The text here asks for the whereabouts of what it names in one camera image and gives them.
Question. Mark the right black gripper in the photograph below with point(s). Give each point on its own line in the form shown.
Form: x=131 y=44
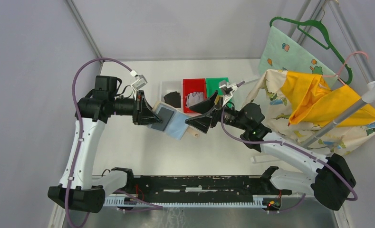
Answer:
x=203 y=122

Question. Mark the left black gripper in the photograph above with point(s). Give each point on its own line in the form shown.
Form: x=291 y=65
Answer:
x=143 y=113

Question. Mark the beige card holder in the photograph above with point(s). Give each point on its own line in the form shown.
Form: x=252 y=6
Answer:
x=173 y=123

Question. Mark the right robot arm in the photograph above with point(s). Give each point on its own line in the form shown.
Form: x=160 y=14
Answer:
x=327 y=177

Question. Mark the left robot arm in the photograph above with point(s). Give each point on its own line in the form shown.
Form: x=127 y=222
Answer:
x=77 y=190

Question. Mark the white cards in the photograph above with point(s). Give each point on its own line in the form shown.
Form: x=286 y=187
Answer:
x=194 y=98

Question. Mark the black cards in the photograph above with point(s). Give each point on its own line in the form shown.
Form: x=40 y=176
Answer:
x=173 y=99

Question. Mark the green plastic bin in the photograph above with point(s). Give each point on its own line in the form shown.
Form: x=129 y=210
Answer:
x=212 y=84

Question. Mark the red plastic bin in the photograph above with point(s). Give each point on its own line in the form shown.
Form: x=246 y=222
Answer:
x=191 y=86

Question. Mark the white plastic bin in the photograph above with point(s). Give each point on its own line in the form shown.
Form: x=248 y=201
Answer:
x=170 y=86

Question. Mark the clear plastic box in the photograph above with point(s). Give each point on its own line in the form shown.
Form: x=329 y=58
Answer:
x=250 y=79

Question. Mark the green patterned cloth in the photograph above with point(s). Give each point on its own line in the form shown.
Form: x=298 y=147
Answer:
x=283 y=53

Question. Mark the yellow cloth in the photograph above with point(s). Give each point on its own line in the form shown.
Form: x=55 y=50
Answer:
x=313 y=101

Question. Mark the green clothes hanger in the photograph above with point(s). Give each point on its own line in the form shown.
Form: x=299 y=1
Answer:
x=325 y=34

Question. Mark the dinosaur print cloth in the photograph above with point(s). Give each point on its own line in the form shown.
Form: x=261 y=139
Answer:
x=343 y=139

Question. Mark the metal rack pole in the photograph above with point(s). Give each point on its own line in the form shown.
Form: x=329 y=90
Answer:
x=366 y=98

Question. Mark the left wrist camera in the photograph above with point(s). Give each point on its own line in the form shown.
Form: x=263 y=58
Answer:
x=140 y=81

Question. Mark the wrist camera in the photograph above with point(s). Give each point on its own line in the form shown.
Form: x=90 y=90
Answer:
x=140 y=81
x=227 y=91

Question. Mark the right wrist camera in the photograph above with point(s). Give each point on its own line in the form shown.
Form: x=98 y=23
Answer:
x=227 y=91

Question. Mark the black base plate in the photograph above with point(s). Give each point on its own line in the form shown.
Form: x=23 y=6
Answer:
x=200 y=189

